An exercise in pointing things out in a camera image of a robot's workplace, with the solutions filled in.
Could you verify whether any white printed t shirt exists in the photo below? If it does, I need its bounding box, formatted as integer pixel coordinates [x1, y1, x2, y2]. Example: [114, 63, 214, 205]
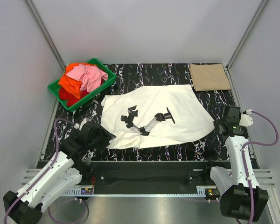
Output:
[101, 84, 214, 149]

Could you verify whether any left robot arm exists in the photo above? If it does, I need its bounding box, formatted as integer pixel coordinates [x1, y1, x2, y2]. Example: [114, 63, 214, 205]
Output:
[3, 121, 116, 224]

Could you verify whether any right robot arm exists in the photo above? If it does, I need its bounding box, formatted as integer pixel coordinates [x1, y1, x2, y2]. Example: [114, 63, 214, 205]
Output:
[202, 105, 269, 224]

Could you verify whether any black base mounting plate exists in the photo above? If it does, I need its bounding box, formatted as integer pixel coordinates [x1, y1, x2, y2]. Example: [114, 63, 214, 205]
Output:
[82, 161, 231, 195]

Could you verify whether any red t shirt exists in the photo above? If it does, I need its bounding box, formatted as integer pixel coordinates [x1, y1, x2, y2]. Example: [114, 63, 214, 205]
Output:
[58, 87, 89, 107]

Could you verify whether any folded beige t shirt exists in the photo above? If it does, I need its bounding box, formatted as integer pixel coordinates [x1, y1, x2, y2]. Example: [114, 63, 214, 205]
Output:
[189, 64, 231, 91]

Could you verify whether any pink t shirt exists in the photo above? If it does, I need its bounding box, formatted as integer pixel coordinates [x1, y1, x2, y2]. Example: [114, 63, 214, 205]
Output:
[67, 65, 108, 93]

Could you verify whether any orange t shirt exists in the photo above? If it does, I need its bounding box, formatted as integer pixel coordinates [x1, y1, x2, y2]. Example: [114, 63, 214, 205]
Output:
[58, 63, 91, 99]

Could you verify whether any green plastic bin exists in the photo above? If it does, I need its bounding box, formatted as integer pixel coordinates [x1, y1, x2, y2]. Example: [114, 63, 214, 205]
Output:
[48, 58, 116, 112]

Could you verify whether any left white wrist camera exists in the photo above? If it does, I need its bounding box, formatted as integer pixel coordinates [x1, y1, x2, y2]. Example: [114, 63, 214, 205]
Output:
[74, 118, 90, 131]

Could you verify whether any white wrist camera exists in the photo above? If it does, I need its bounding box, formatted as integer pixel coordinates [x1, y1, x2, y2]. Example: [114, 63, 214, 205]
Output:
[239, 109, 254, 127]
[74, 118, 90, 131]

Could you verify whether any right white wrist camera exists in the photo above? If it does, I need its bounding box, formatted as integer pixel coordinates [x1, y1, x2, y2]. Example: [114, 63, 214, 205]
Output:
[239, 109, 254, 127]

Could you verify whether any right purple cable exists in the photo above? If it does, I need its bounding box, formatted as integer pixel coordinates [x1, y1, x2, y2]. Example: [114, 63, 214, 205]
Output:
[228, 111, 280, 222]

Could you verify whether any purple cable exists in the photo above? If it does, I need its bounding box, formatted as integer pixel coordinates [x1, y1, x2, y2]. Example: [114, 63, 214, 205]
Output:
[3, 118, 91, 224]
[228, 111, 280, 222]

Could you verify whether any slotted cable duct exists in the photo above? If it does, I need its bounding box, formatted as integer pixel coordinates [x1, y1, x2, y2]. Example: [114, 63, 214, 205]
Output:
[62, 187, 93, 197]

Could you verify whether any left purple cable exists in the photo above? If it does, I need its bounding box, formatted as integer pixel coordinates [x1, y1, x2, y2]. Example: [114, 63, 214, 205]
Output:
[3, 118, 91, 224]

